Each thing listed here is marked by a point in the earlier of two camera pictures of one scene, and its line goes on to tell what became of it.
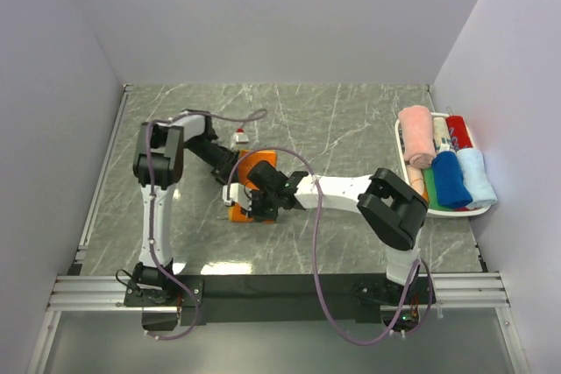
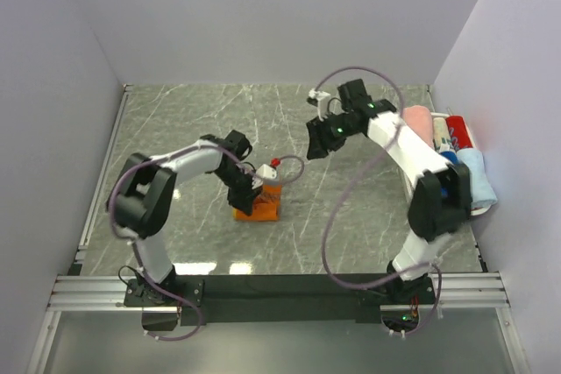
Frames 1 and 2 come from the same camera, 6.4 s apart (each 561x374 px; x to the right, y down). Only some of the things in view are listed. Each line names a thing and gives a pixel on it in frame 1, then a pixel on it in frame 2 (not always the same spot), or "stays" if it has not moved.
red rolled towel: x=458 y=132 stays
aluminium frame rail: x=73 y=293 stays
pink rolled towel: x=417 y=133 stays
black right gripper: x=256 y=214 → x=319 y=140
